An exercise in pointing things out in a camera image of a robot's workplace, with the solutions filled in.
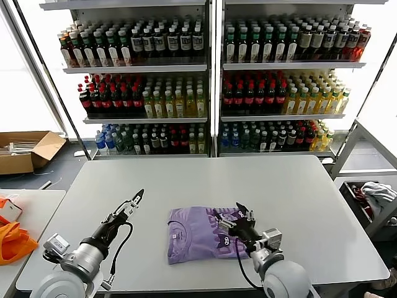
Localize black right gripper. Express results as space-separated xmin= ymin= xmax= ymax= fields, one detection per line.
xmin=216 ymin=202 xmax=262 ymax=245

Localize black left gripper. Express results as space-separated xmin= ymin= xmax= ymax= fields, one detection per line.
xmin=89 ymin=187 xmax=146 ymax=248

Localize purple t-shirt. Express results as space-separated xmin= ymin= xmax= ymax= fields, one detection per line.
xmin=167 ymin=205 xmax=258 ymax=266

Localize small cola bottle red label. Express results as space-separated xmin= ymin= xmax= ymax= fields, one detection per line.
xmin=180 ymin=129 xmax=190 ymax=155
xmin=170 ymin=130 xmax=181 ymax=155

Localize yellow juice bottle white cap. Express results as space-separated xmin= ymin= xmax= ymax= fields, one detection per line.
xmin=153 ymin=91 xmax=165 ymax=119
xmin=296 ymin=88 xmax=310 ymax=116
xmin=164 ymin=90 xmax=176 ymax=119
xmin=185 ymin=89 xmax=197 ymax=118
xmin=328 ymin=88 xmax=342 ymax=115
xmin=306 ymin=88 xmax=321 ymax=116
xmin=175 ymin=89 xmax=186 ymax=119
xmin=143 ymin=91 xmax=155 ymax=119
xmin=283 ymin=88 xmax=299 ymax=116
xmin=318 ymin=87 xmax=332 ymax=115
xmin=339 ymin=89 xmax=352 ymax=115
xmin=196 ymin=89 xmax=207 ymax=118

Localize open cardboard box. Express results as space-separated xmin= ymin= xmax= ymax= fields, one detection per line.
xmin=0 ymin=130 xmax=68 ymax=176

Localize cola bottle red cap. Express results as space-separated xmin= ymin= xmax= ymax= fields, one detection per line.
xmin=122 ymin=86 xmax=134 ymax=114
xmin=78 ymin=88 xmax=92 ymax=115
xmin=244 ymin=83 xmax=256 ymax=114
xmin=233 ymin=83 xmax=245 ymax=114
xmin=275 ymin=82 xmax=288 ymax=114
xmin=265 ymin=83 xmax=277 ymax=114
xmin=132 ymin=86 xmax=145 ymax=114
xmin=89 ymin=86 xmax=102 ymax=114
xmin=223 ymin=84 xmax=234 ymax=114
xmin=111 ymin=86 xmax=123 ymax=114
xmin=99 ymin=86 xmax=113 ymax=114
xmin=255 ymin=83 xmax=267 ymax=114

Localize black storage bin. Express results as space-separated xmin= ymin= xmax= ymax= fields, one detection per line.
xmin=339 ymin=181 xmax=397 ymax=238

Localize white and orange carton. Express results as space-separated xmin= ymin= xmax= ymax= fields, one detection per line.
xmin=0 ymin=198 xmax=24 ymax=223

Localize orange fabric bag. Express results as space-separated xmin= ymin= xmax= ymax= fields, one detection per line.
xmin=0 ymin=214 xmax=40 ymax=266

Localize red crumpled garment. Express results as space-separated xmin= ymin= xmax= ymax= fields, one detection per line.
xmin=352 ymin=184 xmax=373 ymax=221

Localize white sticks in carton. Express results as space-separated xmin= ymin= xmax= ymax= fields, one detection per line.
xmin=0 ymin=138 xmax=41 ymax=156

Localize grey metal shelf rack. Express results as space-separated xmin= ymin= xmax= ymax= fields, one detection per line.
xmin=40 ymin=0 xmax=215 ymax=161
xmin=216 ymin=0 xmax=390 ymax=159

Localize white crumpled garment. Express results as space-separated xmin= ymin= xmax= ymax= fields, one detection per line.
xmin=361 ymin=182 xmax=397 ymax=218

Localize dark bottle green band label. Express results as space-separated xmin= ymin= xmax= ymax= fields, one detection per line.
xmin=81 ymin=30 xmax=96 ymax=68
xmin=225 ymin=27 xmax=238 ymax=65
xmin=94 ymin=30 xmax=109 ymax=67
xmin=237 ymin=27 xmax=250 ymax=65
xmin=69 ymin=32 xmax=84 ymax=68
xmin=250 ymin=27 xmax=262 ymax=65
xmin=287 ymin=27 xmax=299 ymax=63
xmin=262 ymin=27 xmax=275 ymax=65
xmin=106 ymin=30 xmax=121 ymax=67
xmin=275 ymin=27 xmax=288 ymax=64
xmin=118 ymin=29 xmax=133 ymax=66

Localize dark bottle black white label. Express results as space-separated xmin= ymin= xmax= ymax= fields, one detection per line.
xmin=154 ymin=27 xmax=166 ymax=60
xmin=192 ymin=27 xmax=205 ymax=59
xmin=167 ymin=27 xmax=180 ymax=59
xmin=143 ymin=28 xmax=156 ymax=60
xmin=130 ymin=29 xmax=145 ymax=60
xmin=180 ymin=27 xmax=193 ymax=59

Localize red tea bottle white cap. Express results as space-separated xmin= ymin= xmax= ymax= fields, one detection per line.
xmin=356 ymin=27 xmax=372 ymax=62
xmin=60 ymin=30 xmax=73 ymax=68

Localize dark bottle beige label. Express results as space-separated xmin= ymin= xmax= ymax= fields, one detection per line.
xmin=300 ymin=25 xmax=313 ymax=60
xmin=311 ymin=25 xmax=325 ymax=60

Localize dark bottle grey label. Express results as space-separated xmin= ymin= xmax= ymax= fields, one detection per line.
xmin=346 ymin=26 xmax=361 ymax=60
xmin=323 ymin=25 xmax=337 ymax=60
xmin=336 ymin=25 xmax=349 ymax=60

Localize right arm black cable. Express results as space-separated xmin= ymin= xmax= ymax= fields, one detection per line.
xmin=236 ymin=242 xmax=264 ymax=290

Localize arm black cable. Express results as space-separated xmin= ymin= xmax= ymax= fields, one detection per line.
xmin=104 ymin=222 xmax=135 ymax=289
xmin=236 ymin=242 xmax=264 ymax=290

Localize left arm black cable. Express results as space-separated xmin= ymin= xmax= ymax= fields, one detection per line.
xmin=104 ymin=222 xmax=135 ymax=289

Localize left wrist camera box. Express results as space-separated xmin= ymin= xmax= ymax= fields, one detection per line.
xmin=42 ymin=233 xmax=71 ymax=258

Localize dark slanted frame post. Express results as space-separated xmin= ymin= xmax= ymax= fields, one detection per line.
xmin=12 ymin=0 xmax=92 ymax=161

